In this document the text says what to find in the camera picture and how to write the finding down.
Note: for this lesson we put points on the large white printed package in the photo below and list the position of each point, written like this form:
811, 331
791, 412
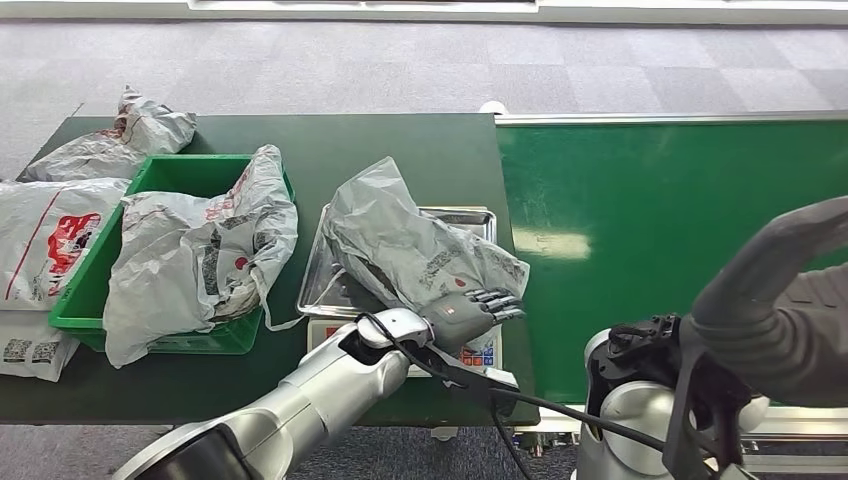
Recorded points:
179, 265

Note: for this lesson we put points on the white electronic scale body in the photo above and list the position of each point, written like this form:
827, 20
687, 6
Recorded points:
478, 356

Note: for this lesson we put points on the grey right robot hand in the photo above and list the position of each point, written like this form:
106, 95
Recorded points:
782, 318

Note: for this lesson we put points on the green plastic bin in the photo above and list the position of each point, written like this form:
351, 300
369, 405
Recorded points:
179, 175

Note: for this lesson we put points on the green conveyor belt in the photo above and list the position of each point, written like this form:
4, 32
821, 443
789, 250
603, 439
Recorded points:
629, 185

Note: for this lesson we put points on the plain grey plastic package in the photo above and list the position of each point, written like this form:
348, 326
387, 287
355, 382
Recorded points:
397, 238

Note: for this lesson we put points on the white package with QR codes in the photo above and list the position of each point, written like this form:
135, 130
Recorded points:
33, 354

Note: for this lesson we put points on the dark green table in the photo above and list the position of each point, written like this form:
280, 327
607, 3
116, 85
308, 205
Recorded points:
397, 139

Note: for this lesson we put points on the grey table foot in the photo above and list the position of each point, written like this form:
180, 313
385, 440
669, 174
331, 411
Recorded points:
444, 434

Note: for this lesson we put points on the crumpled grey-white package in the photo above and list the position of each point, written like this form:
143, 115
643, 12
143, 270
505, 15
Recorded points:
146, 132

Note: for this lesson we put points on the white round conveyor knob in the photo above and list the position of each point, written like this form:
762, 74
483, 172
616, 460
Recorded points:
493, 106

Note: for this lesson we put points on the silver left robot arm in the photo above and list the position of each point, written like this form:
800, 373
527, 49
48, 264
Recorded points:
318, 397

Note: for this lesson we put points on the steel scale tray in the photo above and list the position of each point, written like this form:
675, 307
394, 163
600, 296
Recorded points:
464, 222

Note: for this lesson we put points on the white package with red print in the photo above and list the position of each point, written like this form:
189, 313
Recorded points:
26, 218

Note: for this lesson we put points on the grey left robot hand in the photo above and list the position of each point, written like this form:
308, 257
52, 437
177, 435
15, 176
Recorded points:
454, 318

